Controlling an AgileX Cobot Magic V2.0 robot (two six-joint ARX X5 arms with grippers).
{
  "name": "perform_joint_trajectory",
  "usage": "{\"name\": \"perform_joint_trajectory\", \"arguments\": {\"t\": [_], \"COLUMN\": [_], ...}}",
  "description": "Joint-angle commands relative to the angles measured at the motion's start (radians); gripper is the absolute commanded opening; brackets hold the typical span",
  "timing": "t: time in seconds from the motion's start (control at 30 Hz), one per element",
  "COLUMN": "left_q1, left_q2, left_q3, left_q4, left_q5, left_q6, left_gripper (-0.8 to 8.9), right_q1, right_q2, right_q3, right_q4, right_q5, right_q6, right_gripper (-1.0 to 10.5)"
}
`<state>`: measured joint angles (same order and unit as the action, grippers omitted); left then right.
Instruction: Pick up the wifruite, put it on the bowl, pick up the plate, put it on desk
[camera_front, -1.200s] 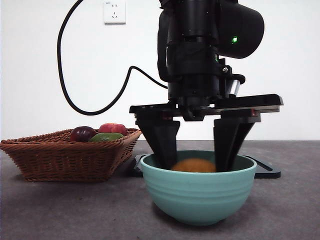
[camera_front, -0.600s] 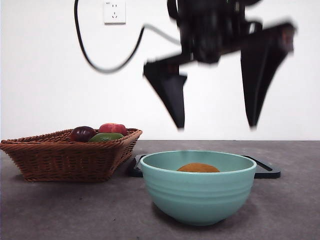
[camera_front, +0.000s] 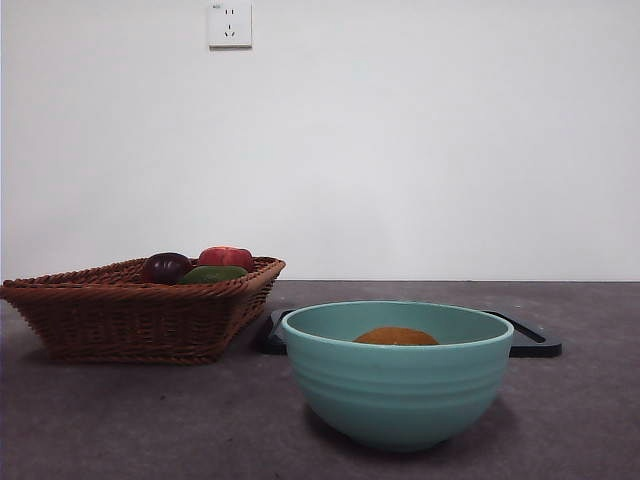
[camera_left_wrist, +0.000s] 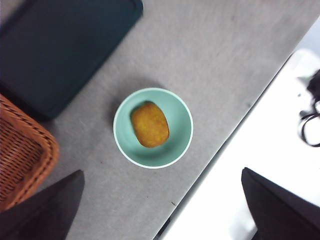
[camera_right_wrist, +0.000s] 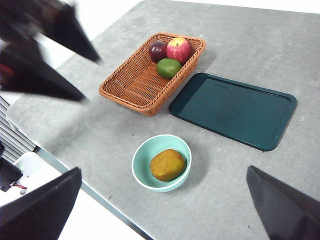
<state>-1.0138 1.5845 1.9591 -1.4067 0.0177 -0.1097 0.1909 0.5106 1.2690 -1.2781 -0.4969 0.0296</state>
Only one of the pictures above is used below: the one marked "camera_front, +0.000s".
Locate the red apple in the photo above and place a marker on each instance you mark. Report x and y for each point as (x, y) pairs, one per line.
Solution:
(225, 257)

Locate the green avocado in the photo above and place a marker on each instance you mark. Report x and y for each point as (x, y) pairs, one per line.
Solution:
(212, 274)

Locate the dark purple fruit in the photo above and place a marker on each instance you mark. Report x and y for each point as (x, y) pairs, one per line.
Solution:
(165, 267)

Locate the brown wicker basket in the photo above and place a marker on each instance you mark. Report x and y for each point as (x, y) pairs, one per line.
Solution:
(125, 320)

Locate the teal ceramic bowl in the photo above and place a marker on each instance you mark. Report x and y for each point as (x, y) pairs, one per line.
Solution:
(400, 395)

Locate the white wall socket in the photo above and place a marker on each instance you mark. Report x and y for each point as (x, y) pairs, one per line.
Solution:
(230, 25)

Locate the dark rectangular tray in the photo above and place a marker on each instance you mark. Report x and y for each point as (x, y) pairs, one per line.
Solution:
(537, 345)

